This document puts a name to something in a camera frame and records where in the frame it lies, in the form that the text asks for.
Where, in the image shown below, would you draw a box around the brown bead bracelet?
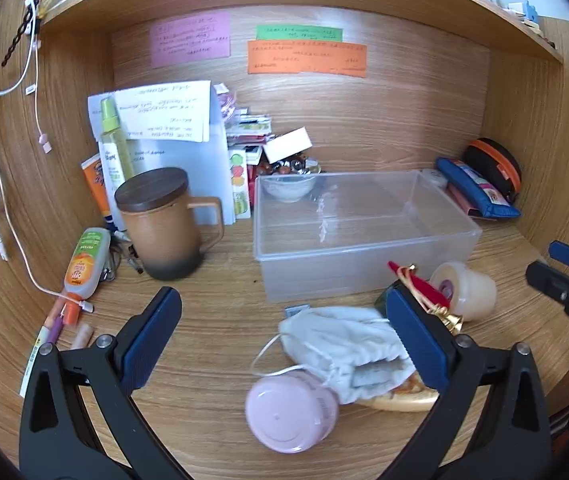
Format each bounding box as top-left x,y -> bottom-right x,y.
257,156 -> 322,177

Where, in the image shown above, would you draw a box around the pink paper note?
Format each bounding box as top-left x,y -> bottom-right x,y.
150,11 -> 232,68

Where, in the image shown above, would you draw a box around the red and gold ornament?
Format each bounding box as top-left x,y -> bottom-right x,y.
387,261 -> 464,335

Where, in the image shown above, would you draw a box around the tan round dish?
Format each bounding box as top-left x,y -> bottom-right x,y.
359,370 -> 440,413

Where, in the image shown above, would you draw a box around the black and orange zip case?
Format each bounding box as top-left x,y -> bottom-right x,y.
465,137 -> 522,206

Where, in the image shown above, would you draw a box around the orange paper note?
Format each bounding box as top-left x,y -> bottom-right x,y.
247,40 -> 368,79

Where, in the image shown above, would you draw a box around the blue and white trinket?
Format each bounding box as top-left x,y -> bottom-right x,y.
509,0 -> 542,27

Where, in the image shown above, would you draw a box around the green paper note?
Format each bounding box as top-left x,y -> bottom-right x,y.
256,24 -> 343,43

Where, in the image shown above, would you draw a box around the pink round jar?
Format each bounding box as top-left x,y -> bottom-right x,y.
244,367 -> 340,455

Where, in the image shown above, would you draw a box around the cream translucent jar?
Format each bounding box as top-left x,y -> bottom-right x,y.
429,261 -> 497,322

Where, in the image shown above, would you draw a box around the green spray bottle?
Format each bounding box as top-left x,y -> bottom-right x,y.
99,96 -> 138,196

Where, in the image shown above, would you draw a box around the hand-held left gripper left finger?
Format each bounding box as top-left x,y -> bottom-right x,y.
19,286 -> 185,480

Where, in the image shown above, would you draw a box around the brown lidded mug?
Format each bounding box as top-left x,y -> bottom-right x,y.
114,167 -> 225,281

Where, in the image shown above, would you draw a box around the white cable with pink plug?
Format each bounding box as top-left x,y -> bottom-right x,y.
24,5 -> 52,155

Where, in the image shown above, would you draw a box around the purple marker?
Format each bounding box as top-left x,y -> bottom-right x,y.
39,300 -> 71,356

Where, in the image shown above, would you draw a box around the metal key bunch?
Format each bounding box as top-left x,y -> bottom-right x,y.
99,240 -> 145,281

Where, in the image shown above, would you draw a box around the small white bowl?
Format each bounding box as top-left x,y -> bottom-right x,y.
264,175 -> 317,204

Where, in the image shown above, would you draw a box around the small white box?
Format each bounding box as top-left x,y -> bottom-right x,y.
263,128 -> 312,162

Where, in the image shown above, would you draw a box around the stack of assorted packets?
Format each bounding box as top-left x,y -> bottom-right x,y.
212,82 -> 275,148

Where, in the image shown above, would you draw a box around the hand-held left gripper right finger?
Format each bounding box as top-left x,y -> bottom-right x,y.
385,284 -> 552,480

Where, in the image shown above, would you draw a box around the beige lip balm tube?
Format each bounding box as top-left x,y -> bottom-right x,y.
71,322 -> 94,351

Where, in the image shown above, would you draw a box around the coloured marker pens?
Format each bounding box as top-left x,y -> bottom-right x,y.
19,325 -> 52,401

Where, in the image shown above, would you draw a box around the translucent document folder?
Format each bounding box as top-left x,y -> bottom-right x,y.
88,92 -> 238,226

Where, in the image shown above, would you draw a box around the black braided strap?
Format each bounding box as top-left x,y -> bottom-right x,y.
1,0 -> 45,68

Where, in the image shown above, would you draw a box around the white paper sheet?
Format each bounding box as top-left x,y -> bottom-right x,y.
114,80 -> 212,143

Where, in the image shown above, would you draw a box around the blue zip pouch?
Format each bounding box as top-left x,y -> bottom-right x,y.
435,156 -> 521,221

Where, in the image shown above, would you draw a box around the orange and green sunscreen tube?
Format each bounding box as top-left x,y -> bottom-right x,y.
62,227 -> 112,326

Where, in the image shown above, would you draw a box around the fruit print carton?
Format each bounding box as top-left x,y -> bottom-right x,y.
227,147 -> 254,220

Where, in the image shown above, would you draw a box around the wooden desktop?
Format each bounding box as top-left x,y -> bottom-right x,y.
12,210 -> 569,480

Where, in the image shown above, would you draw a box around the clear plastic storage box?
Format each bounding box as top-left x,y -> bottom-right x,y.
253,170 -> 483,305

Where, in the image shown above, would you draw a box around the pink notebook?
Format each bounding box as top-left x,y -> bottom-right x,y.
447,182 -> 497,222

